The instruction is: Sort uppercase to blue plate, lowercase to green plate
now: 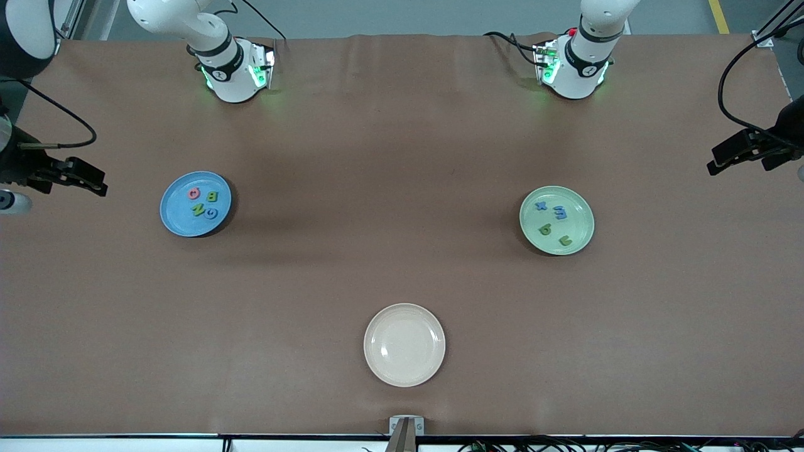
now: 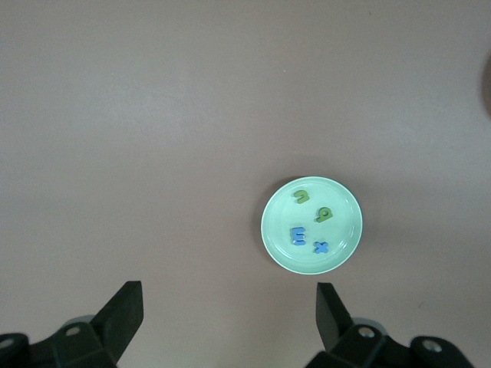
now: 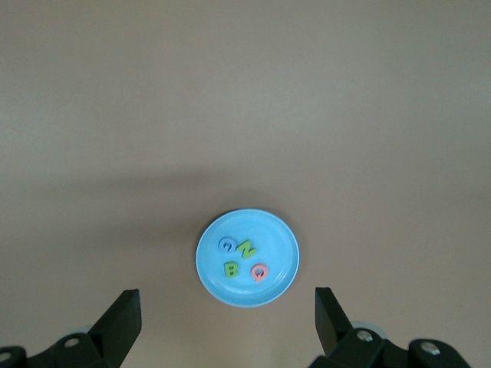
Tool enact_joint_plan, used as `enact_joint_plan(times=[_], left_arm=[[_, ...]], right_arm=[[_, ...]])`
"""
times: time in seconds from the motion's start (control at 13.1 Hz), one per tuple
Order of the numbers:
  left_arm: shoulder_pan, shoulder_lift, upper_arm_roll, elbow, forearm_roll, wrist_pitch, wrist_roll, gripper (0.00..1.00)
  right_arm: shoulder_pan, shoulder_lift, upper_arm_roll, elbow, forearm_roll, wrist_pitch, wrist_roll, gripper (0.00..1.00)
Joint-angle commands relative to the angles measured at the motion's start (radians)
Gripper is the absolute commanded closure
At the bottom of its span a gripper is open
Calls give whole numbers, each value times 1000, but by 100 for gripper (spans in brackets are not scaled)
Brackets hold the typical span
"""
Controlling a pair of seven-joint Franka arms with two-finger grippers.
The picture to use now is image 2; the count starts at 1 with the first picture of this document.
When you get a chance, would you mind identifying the brown table cover mat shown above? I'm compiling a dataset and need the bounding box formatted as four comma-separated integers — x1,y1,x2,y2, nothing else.
0,0,491,368

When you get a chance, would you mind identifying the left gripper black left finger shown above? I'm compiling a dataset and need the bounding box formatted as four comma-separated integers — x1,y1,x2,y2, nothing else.
0,281,145,368

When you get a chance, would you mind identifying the green plate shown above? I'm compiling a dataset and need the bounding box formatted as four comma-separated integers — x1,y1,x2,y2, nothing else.
260,176,364,275

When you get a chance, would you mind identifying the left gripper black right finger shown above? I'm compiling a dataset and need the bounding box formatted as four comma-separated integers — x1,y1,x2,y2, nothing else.
306,282,473,368

